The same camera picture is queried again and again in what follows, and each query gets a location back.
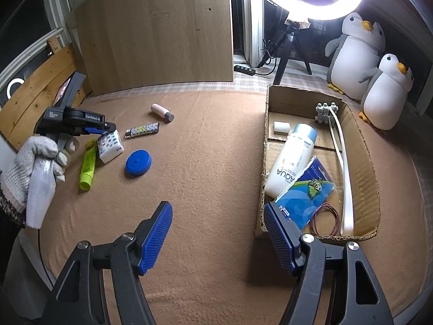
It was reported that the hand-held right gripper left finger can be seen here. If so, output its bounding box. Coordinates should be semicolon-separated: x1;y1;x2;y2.
42;201;173;325

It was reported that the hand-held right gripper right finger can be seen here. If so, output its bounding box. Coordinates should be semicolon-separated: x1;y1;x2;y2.
264;203;395;325

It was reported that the dotted tissue pack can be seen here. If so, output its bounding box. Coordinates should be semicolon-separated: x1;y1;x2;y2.
97;129;124;164

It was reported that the patterned lighter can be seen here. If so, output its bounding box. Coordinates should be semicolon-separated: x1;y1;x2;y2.
125;122;160;139

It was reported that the green tube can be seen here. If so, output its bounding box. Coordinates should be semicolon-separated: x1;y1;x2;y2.
79;139;98;191

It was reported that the blue card packet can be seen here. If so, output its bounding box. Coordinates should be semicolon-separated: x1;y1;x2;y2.
275;156;335;234

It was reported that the blue round lid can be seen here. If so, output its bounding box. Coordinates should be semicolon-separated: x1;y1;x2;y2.
126;149;153;177

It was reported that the dark hair tie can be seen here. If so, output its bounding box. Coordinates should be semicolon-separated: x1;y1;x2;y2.
311;203;339;235

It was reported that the white sunscreen bottle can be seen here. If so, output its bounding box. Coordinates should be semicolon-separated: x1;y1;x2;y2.
264;123;318;197

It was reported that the white massage roller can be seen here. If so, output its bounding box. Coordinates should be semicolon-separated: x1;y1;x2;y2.
314;102;354;236

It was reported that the cardboard box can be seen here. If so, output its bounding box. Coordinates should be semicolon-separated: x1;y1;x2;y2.
259;84;381;241

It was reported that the person's left forearm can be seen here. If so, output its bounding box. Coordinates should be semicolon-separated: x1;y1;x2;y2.
0;173;28;230

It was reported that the person's left hand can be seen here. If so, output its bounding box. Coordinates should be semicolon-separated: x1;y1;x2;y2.
3;135;70;208

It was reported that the wooden plank panel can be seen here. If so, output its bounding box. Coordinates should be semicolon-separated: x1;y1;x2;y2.
0;42;92;151

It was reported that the pink bottle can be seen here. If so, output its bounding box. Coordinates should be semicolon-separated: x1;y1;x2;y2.
151;103;175;122

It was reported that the brown blanket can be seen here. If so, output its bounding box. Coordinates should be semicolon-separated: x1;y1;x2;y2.
20;90;423;325

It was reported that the large wooden board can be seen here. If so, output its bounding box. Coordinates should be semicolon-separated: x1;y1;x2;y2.
73;0;234;96

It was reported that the checked bed sheet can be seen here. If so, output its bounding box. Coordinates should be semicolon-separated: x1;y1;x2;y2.
84;68;433;217

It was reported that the black tripod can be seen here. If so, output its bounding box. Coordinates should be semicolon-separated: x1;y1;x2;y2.
256;20;312;85

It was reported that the small penguin plush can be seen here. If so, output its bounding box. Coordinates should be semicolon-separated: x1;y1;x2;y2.
359;53;414;131

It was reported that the large penguin plush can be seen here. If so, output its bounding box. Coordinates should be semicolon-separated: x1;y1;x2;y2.
325;12;386;100

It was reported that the white window frame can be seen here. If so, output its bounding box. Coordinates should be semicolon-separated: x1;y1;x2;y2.
0;0;85;89

